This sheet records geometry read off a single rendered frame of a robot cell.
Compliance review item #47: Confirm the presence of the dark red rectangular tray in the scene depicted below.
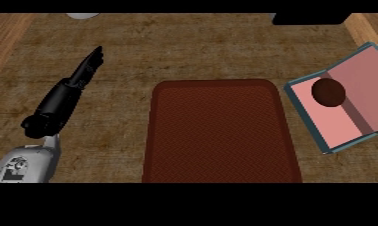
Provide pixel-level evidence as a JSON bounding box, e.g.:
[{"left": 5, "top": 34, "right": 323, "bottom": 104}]
[{"left": 140, "top": 78, "right": 304, "bottom": 184}]

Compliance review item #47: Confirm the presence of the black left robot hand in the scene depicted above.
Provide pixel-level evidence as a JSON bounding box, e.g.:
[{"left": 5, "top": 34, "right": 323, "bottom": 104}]
[{"left": 19, "top": 45, "right": 104, "bottom": 140}]

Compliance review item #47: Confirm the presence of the black appliance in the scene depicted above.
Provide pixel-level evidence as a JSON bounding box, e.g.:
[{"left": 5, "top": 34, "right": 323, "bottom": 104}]
[{"left": 271, "top": 12, "right": 352, "bottom": 26}]

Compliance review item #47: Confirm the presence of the pale grey round object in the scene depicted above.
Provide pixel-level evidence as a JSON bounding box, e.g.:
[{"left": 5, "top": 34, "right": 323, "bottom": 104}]
[{"left": 65, "top": 12, "right": 100, "bottom": 21}]

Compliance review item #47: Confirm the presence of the dark brown round cupcake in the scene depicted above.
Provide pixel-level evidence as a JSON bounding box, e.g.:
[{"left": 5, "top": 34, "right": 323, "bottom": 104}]
[{"left": 310, "top": 78, "right": 347, "bottom": 108}]

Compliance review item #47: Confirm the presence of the teal box with pink inside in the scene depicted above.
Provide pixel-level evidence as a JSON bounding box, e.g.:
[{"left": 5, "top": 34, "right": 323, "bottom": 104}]
[{"left": 283, "top": 41, "right": 378, "bottom": 155}]

